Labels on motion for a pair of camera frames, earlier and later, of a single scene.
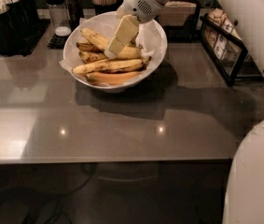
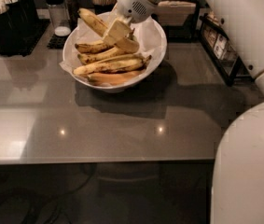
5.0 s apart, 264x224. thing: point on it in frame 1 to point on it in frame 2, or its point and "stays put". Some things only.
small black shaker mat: x=58 y=42 stays put
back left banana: x=88 y=47 stays put
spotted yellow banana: x=123 y=53 to x=98 y=25
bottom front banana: x=104 y=78 stays put
